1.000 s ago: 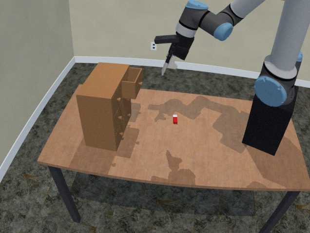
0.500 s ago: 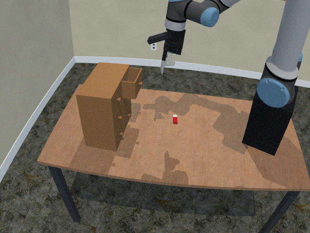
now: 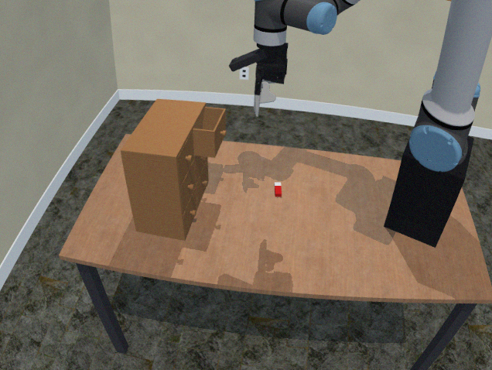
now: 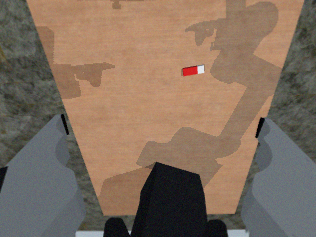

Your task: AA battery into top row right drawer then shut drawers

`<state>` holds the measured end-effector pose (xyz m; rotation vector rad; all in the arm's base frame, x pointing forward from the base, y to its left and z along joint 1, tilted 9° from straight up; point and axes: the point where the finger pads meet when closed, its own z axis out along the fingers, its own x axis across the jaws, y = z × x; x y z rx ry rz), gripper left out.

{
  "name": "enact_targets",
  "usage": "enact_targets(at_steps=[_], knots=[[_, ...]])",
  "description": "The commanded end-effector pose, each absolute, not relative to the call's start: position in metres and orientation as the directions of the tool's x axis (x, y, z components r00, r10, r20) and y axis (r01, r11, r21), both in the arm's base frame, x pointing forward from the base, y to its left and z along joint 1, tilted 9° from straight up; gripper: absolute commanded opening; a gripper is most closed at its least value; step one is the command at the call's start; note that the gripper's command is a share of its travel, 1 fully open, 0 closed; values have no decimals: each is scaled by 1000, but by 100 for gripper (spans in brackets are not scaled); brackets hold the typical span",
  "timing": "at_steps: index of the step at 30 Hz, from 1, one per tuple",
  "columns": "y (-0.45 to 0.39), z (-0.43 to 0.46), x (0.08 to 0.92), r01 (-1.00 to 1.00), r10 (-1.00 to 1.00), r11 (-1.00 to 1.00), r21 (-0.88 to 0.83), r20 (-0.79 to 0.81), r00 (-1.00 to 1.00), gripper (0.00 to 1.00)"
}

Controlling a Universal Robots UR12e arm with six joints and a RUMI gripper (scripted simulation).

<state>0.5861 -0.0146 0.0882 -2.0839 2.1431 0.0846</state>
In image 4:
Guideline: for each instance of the red and white eraser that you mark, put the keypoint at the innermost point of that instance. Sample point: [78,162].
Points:
[193,70]

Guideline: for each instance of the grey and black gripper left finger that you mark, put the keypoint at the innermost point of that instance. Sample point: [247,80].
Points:
[39,195]

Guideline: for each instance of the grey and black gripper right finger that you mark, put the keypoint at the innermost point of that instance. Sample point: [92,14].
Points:
[281,199]

